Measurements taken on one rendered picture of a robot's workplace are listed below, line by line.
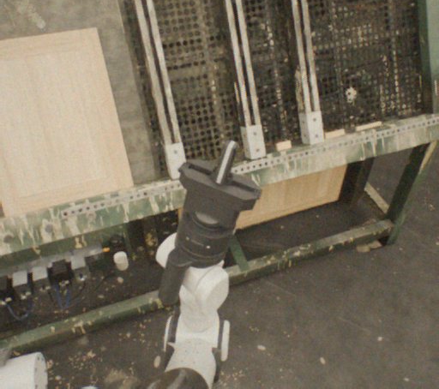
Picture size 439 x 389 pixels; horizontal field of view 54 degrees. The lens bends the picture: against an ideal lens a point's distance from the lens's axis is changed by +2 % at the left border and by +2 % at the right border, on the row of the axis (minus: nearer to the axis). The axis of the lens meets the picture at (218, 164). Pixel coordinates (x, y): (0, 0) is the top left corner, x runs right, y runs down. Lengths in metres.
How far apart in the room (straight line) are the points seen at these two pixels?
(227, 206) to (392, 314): 1.90
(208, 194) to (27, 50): 1.09
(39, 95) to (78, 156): 0.24
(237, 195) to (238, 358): 1.64
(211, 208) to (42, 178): 1.05
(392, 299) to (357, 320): 0.24
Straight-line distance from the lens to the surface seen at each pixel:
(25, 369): 0.68
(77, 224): 1.61
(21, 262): 1.70
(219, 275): 0.72
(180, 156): 1.57
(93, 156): 1.59
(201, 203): 0.64
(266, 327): 2.28
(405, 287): 2.57
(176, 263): 0.68
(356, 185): 2.42
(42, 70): 1.59
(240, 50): 1.63
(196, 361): 0.85
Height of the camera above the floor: 2.03
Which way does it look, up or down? 43 degrees down
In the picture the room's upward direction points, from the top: straight up
